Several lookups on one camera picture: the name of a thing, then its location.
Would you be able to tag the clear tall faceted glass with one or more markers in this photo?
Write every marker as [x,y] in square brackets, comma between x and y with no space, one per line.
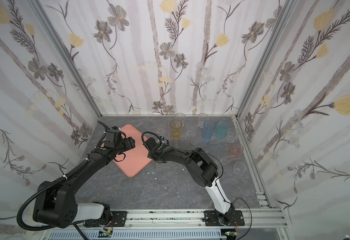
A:
[181,117]

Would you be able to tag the teal frosted glass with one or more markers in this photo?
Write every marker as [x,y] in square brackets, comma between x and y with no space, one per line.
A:
[222,129]

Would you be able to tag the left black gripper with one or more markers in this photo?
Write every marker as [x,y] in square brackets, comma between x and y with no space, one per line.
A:
[126,142]

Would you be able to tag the pink plastic tray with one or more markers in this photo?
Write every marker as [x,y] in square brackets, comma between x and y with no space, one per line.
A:
[137,158]

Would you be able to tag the frosted dotted glass centre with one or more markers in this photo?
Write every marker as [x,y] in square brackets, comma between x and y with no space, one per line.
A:
[195,137]

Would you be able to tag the clear round glass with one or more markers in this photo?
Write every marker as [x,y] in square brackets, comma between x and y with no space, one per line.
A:
[231,135]

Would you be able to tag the clear tall glass back right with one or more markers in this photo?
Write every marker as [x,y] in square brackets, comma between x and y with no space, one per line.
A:
[202,117]

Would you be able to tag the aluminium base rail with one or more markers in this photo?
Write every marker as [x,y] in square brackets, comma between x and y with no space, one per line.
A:
[195,218]

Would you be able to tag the pink faceted glass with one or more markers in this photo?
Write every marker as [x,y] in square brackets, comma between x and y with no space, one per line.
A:
[236,149]

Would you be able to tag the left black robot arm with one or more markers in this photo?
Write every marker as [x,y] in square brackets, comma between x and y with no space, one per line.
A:
[56,205]

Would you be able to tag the blue frosted glass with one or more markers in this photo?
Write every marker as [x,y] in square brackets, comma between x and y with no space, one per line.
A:
[208,130]

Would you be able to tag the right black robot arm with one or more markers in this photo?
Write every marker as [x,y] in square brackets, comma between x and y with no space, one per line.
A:
[203,171]

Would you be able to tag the frosted dotted glass right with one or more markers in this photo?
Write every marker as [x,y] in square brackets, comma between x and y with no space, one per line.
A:
[239,168]

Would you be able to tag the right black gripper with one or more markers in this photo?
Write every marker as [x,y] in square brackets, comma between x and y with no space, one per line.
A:
[151,145]

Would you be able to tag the clear faceted short glass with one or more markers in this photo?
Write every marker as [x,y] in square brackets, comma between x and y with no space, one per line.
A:
[190,127]

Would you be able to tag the yellow transparent glass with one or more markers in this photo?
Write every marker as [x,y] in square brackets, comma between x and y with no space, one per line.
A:
[176,128]

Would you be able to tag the frosted dotted glass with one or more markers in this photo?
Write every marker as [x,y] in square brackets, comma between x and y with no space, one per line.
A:
[195,137]
[239,168]

